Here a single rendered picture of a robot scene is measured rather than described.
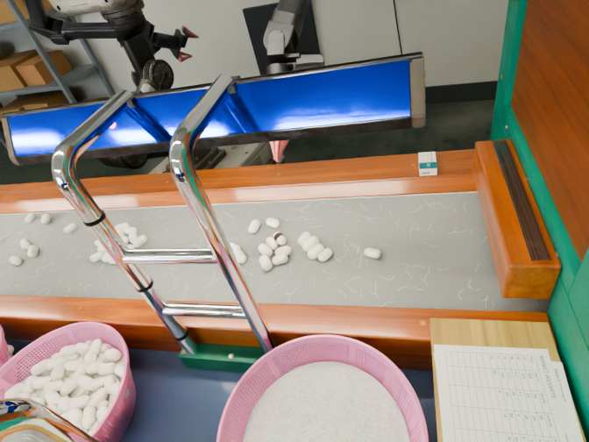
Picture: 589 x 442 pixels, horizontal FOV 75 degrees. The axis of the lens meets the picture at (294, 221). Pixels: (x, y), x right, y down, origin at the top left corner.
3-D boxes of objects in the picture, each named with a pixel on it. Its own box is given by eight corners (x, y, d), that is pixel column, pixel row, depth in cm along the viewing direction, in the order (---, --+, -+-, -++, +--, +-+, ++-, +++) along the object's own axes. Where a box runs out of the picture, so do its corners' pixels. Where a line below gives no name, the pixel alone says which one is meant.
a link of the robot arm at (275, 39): (277, 51, 88) (267, 30, 80) (327, 46, 86) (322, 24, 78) (276, 102, 87) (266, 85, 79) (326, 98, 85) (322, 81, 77)
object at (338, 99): (47, 140, 67) (19, 102, 62) (422, 96, 49) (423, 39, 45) (15, 167, 61) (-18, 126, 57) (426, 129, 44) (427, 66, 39)
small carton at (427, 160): (418, 160, 85) (418, 152, 84) (435, 159, 84) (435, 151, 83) (419, 176, 81) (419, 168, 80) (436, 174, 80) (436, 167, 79)
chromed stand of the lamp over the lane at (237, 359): (220, 284, 83) (112, 86, 54) (310, 286, 77) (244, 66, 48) (187, 367, 70) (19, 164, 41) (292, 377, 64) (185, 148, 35)
